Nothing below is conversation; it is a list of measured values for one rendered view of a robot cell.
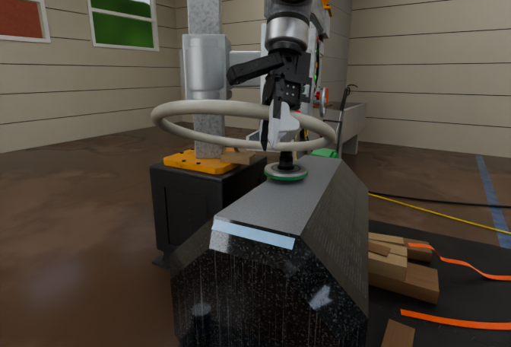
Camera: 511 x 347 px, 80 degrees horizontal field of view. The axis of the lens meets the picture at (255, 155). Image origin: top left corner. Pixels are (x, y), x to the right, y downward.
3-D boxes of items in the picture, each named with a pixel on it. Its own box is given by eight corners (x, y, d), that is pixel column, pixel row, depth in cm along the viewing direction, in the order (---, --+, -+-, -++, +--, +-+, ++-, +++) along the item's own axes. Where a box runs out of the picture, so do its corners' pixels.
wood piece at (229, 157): (220, 161, 196) (220, 154, 195) (227, 158, 206) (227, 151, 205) (249, 164, 189) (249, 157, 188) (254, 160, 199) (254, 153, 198)
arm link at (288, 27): (274, 12, 58) (260, 35, 68) (271, 36, 58) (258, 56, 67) (316, 23, 61) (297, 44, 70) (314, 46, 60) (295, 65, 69)
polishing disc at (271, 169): (314, 168, 155) (314, 166, 155) (295, 179, 138) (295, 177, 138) (277, 161, 167) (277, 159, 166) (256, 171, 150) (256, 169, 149)
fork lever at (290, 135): (277, 124, 172) (277, 116, 171) (312, 125, 167) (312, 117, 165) (236, 149, 107) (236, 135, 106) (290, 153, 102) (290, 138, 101)
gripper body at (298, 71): (310, 106, 59) (315, 47, 61) (268, 98, 57) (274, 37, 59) (295, 114, 67) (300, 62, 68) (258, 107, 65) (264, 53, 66)
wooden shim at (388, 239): (368, 240, 234) (368, 238, 234) (368, 233, 243) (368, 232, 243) (404, 245, 226) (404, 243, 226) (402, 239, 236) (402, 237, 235)
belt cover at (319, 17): (293, 45, 216) (293, 19, 211) (328, 44, 209) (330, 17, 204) (254, 24, 127) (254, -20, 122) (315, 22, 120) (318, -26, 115)
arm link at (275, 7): (271, -47, 60) (270, -13, 70) (265, 12, 59) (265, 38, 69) (319, -43, 60) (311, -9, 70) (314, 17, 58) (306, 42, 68)
